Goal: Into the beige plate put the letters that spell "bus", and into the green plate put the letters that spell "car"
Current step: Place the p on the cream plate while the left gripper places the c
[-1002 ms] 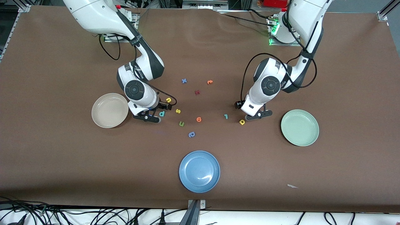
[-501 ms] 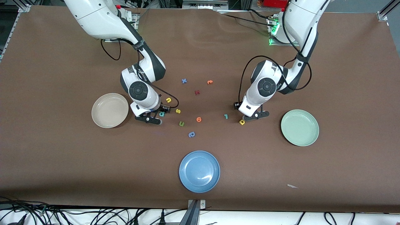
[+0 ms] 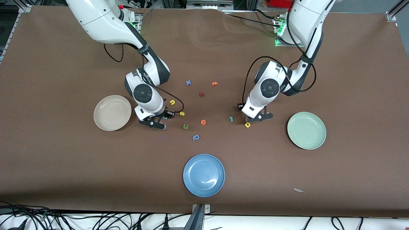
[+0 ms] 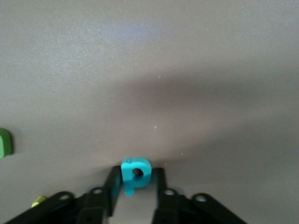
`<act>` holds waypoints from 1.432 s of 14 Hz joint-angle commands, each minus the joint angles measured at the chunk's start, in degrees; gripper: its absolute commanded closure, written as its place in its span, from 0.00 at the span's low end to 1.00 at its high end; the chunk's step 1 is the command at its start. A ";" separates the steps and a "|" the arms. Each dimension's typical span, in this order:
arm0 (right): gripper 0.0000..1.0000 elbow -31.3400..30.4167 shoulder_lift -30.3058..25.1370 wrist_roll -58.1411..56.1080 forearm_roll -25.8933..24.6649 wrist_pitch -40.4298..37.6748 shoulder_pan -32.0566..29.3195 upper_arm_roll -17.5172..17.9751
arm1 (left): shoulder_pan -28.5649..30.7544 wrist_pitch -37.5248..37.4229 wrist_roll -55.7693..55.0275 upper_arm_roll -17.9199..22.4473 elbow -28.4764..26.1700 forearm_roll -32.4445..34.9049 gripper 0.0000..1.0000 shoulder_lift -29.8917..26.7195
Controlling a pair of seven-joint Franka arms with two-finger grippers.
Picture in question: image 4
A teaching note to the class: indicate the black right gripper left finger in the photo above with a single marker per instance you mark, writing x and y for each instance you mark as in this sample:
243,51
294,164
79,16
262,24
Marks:
112,186

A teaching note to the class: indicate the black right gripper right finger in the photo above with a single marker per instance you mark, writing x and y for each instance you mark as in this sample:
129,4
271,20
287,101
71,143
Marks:
161,184

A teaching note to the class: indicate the teal foam letter p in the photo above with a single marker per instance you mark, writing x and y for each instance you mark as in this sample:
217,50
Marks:
127,182

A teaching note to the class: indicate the yellow foam letter s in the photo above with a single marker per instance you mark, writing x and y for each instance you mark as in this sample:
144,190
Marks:
38,201

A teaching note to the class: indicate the brown table cover sheet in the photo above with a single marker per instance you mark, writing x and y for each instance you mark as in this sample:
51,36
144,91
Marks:
163,70

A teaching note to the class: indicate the green foam letter u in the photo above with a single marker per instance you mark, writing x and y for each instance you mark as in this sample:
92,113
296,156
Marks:
4,144

